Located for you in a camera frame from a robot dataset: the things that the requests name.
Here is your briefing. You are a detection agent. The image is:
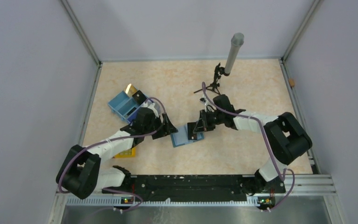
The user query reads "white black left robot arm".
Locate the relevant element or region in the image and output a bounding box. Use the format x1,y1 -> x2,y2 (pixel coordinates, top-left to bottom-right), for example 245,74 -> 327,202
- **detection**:
56,103 -> 178,199

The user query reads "aluminium table frame rail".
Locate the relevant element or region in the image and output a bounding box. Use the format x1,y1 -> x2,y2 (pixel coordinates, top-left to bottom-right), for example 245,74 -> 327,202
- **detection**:
279,58 -> 337,196

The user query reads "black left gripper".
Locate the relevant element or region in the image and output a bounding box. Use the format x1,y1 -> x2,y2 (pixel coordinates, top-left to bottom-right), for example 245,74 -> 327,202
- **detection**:
144,112 -> 178,139

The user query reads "grey tube on stand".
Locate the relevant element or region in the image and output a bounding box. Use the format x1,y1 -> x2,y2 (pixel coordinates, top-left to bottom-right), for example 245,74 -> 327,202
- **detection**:
224,33 -> 244,76

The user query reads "white toothed cable strip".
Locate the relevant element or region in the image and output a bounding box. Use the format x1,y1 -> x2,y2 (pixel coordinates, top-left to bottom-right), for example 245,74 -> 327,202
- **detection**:
66,196 -> 260,207

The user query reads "black credit card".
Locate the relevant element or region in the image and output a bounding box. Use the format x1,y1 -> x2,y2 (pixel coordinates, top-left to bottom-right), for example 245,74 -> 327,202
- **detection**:
187,122 -> 203,141

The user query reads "blue leather card holder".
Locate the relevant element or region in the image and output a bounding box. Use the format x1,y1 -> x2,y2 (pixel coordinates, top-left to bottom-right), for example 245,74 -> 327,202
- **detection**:
171,122 -> 205,147

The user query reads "blue compartment organizer tray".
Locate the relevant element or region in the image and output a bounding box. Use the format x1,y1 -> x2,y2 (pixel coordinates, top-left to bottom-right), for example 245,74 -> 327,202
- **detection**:
108,90 -> 147,124

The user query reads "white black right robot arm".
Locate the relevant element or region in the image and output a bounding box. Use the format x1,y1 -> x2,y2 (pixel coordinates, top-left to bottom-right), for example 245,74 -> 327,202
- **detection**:
188,94 -> 313,193

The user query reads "black mini tripod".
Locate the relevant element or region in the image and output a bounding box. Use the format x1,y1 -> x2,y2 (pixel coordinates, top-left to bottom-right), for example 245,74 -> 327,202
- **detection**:
205,63 -> 224,95

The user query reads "gold credit card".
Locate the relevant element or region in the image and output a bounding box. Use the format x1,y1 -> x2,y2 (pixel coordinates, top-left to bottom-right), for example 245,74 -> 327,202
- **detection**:
124,84 -> 138,97

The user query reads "yellow toy brick block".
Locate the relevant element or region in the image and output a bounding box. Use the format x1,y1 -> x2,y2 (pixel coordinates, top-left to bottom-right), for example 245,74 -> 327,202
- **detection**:
114,147 -> 136,158

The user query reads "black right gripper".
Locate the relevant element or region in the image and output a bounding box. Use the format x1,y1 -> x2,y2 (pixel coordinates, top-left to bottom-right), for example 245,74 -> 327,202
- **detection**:
193,109 -> 225,133

